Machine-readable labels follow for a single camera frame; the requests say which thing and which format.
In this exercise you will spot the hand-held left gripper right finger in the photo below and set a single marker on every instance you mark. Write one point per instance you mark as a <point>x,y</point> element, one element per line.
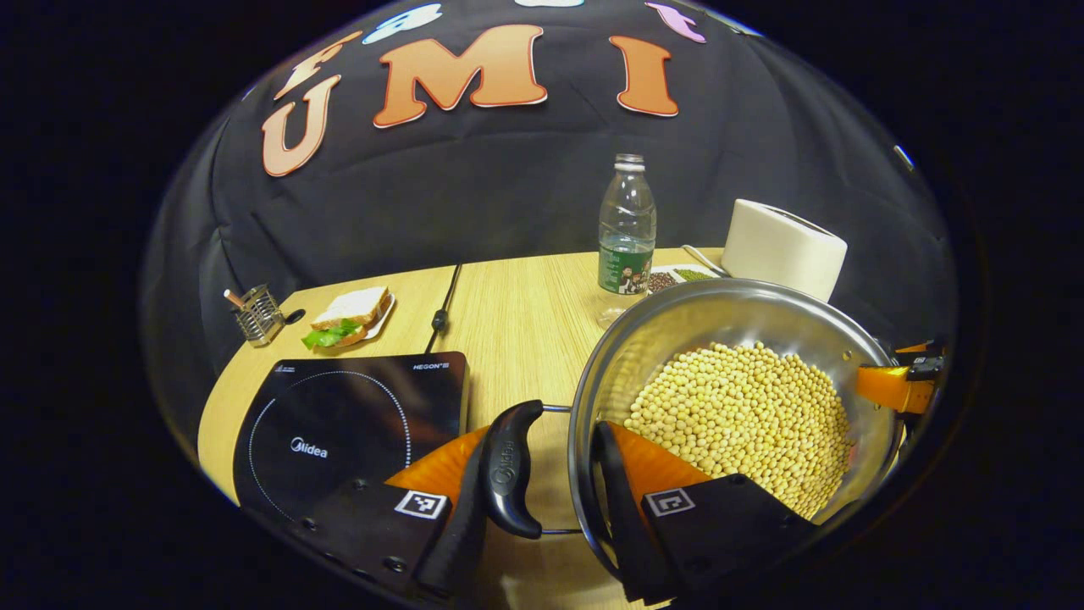
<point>622,508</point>

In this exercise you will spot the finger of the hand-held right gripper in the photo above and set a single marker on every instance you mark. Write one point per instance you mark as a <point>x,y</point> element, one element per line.
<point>889,385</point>

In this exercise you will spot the white toaster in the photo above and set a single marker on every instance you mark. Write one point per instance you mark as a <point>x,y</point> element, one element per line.
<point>783,246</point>

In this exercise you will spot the clear plastic water bottle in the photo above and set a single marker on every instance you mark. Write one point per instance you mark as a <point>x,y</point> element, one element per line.
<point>627,220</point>

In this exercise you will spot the white plate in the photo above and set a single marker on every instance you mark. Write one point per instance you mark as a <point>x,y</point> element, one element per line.
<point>381,326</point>

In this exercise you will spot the black backdrop cloth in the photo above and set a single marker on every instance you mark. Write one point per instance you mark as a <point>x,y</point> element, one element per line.
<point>474,186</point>

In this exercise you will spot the pile of yellow soybeans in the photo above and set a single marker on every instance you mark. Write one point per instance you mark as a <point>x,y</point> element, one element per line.
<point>745,415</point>

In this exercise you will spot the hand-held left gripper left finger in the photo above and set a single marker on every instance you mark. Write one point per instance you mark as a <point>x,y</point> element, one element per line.
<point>457,551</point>

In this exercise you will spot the white divided tray of beans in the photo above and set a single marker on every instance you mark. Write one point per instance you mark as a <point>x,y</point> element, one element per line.
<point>677,275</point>

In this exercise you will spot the black induction cooktop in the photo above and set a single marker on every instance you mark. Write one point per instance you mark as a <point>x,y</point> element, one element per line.
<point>356,415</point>

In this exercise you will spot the sandwich with lettuce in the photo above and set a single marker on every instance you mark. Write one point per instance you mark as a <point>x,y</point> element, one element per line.
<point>351,312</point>

